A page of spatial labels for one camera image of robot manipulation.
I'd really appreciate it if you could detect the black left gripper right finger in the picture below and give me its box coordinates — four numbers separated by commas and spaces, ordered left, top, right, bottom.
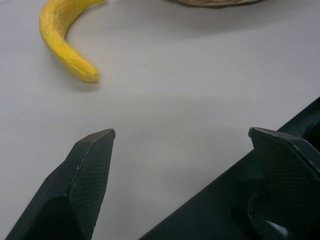
247, 126, 320, 240

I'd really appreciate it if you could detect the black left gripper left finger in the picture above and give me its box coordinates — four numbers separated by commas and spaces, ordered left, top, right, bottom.
4, 128, 117, 240

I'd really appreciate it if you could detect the woven wicker basket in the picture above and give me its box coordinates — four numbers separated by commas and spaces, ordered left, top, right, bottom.
166, 0, 265, 8

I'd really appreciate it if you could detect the yellow banana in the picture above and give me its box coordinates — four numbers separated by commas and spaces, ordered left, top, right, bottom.
38, 0, 108, 84

